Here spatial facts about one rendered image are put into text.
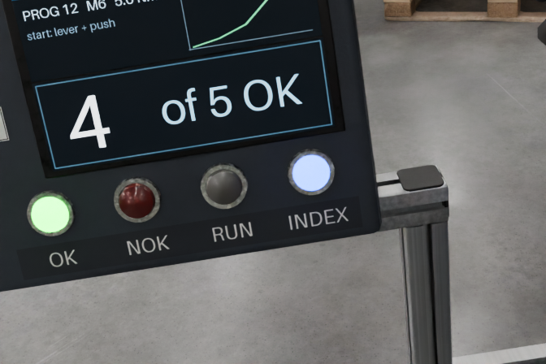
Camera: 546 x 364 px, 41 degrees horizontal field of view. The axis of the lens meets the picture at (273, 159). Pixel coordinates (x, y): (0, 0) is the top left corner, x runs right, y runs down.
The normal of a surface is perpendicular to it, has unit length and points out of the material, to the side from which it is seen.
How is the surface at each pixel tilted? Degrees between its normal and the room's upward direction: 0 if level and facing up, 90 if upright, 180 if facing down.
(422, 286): 90
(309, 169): 70
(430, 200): 90
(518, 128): 0
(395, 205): 90
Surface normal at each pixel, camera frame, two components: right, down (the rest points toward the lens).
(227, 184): 0.07, 0.18
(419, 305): 0.07, 0.48
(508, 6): -0.40, 0.54
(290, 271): -0.15, -0.86
